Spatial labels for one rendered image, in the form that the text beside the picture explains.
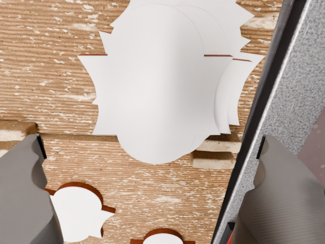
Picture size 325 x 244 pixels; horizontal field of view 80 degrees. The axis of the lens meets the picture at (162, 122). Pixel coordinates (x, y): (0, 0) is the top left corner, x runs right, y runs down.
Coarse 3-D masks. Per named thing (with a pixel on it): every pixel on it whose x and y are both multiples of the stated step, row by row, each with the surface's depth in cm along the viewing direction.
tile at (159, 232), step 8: (152, 232) 36; (160, 232) 36; (168, 232) 36; (176, 232) 36; (136, 240) 38; (144, 240) 36; (152, 240) 36; (160, 240) 36; (168, 240) 36; (176, 240) 36
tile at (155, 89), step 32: (128, 32) 15; (160, 32) 15; (192, 32) 15; (96, 64) 16; (128, 64) 16; (160, 64) 16; (192, 64) 16; (224, 64) 16; (128, 96) 17; (160, 96) 17; (192, 96) 17; (96, 128) 19; (128, 128) 19; (160, 128) 19; (192, 128) 19; (160, 160) 20
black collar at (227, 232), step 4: (228, 224) 38; (232, 224) 38; (228, 228) 38; (232, 228) 38; (224, 232) 40; (228, 232) 38; (224, 236) 40; (228, 236) 38; (224, 240) 39; (228, 240) 39
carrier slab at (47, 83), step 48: (0, 0) 19; (48, 0) 19; (96, 0) 20; (240, 0) 20; (0, 48) 22; (48, 48) 22; (96, 48) 22; (0, 96) 24; (48, 96) 24; (96, 96) 24; (240, 96) 24
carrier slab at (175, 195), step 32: (64, 160) 29; (96, 160) 29; (128, 160) 29; (128, 192) 32; (160, 192) 32; (192, 192) 32; (224, 192) 32; (128, 224) 36; (160, 224) 36; (192, 224) 36
